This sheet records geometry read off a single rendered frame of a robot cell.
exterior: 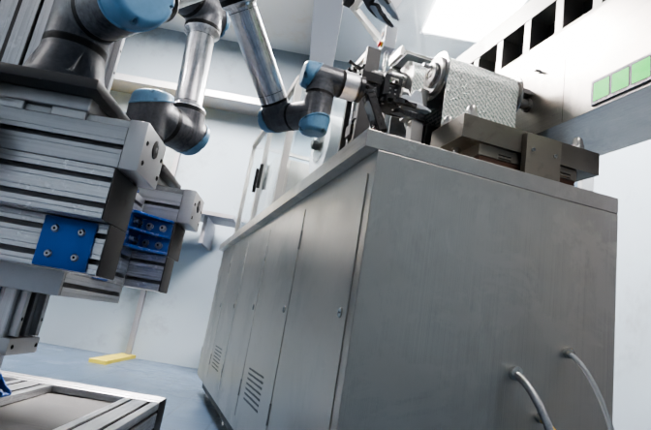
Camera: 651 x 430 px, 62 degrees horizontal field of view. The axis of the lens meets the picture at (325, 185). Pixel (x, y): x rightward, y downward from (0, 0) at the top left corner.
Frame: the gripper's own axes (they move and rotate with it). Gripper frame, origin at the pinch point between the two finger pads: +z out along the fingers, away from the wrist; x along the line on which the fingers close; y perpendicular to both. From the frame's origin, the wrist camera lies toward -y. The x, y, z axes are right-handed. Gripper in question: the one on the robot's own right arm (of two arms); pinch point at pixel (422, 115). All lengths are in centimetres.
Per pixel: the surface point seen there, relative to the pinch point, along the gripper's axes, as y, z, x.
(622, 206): 49, 220, 148
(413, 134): -3.1, 1.1, 7.0
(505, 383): -65, 14, -27
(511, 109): 9.2, 27.2, -1.1
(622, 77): 9.6, 36.9, -31.5
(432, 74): 15.1, 3.0, 3.3
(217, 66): 165, -49, 370
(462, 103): 6.7, 11.3, -1.1
